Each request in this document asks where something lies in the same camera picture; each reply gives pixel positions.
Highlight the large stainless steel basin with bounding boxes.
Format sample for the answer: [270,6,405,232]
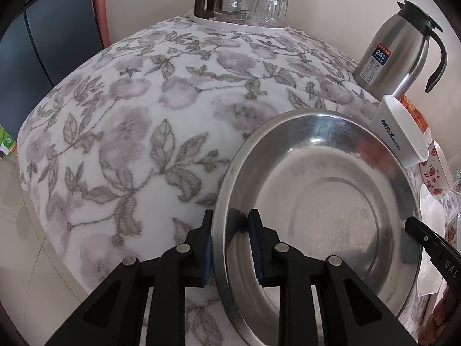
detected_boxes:
[212,109,421,345]

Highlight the white ceramic dish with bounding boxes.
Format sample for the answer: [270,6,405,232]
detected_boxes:
[417,185,456,298]

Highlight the strawberry pattern bowl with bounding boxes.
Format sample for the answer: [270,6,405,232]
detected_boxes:
[419,140,453,196]

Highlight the white MAX cup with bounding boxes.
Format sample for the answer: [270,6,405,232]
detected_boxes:
[369,95,429,168]

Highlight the orange snack packet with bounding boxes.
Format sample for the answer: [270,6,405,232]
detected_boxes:
[399,95,429,133]

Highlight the floral grey tablecloth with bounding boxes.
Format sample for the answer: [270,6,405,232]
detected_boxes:
[16,14,455,346]

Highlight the green cardboard box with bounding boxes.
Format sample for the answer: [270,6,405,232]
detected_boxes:
[0,125,17,156]

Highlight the stainless steel thermos jug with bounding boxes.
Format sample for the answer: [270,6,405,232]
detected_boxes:
[353,0,448,101]

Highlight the dark blue refrigerator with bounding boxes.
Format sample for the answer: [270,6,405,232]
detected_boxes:
[1,0,104,138]

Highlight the clear glass tumblers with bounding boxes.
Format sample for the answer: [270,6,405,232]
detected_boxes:
[247,0,289,27]

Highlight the white round tray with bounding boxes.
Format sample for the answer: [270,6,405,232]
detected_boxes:
[188,10,288,34]

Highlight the pink foam pipe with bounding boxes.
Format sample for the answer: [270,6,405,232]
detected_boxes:
[92,0,110,48]

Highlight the glass coffee pot black handle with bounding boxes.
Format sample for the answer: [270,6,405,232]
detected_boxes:
[194,0,246,22]

